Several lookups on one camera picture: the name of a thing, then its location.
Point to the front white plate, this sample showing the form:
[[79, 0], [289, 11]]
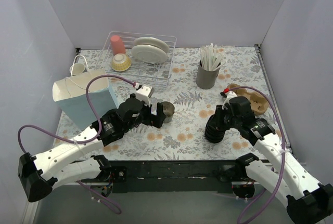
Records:
[[149, 54]]

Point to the bundle of white straws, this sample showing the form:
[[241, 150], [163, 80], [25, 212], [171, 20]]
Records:
[[212, 57]]

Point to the stack of black lids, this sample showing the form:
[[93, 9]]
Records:
[[214, 133]]

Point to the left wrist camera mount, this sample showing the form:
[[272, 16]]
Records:
[[144, 93]]

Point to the grey straw holder cup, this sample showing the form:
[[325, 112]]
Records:
[[206, 79]]

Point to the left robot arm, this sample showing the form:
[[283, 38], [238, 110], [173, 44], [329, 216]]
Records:
[[40, 174]]

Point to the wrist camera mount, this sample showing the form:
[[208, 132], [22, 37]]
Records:
[[227, 96], [144, 93]]

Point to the rear white plate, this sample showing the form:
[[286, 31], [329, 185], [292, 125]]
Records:
[[153, 42]]

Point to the floral table mat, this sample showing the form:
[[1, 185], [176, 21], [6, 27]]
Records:
[[188, 109]]

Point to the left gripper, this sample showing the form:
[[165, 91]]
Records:
[[146, 116]]

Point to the dark coffee cup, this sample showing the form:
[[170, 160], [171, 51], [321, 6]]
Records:
[[168, 110]]

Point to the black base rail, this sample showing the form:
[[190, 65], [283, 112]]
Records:
[[174, 176]]

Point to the white wire dish rack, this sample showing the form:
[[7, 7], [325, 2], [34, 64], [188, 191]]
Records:
[[153, 74]]

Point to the light blue paper bag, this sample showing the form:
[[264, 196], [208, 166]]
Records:
[[69, 94]]

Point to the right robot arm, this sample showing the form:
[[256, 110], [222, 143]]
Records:
[[305, 198]]

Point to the brown cardboard cup carrier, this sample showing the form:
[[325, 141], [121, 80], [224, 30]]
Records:
[[259, 104]]

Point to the pink plastic cup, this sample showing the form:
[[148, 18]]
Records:
[[117, 45]]

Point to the small white mug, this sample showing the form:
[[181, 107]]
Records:
[[77, 69]]

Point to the white plate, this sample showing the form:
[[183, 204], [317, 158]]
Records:
[[149, 54], [153, 42]]

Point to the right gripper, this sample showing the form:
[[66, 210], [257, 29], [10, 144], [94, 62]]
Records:
[[223, 119]]

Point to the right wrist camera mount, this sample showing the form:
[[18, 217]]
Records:
[[227, 96]]

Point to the yellow patterned bowl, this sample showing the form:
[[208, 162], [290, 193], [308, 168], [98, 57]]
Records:
[[121, 62]]

